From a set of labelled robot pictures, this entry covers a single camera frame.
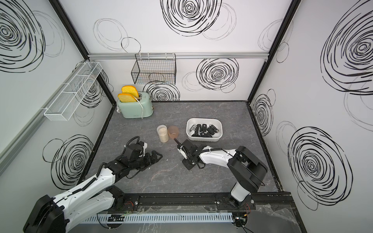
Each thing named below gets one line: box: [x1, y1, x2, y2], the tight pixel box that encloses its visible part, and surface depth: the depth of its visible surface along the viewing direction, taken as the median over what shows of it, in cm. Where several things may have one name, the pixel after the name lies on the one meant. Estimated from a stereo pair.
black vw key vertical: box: [202, 123, 207, 132], surface depth 104 cm
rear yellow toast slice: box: [121, 85, 140, 98], surface depth 101 cm
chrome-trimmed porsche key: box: [209, 124, 220, 134], surface depth 104 cm
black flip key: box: [206, 127, 215, 135], surface depth 103 cm
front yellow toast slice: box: [117, 93, 138, 103], surface depth 98 cm
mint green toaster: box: [117, 92, 154, 119], surface depth 103 cm
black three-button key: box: [200, 132, 213, 138], surface depth 101 cm
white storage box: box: [186, 117, 223, 143], surface depth 103 cm
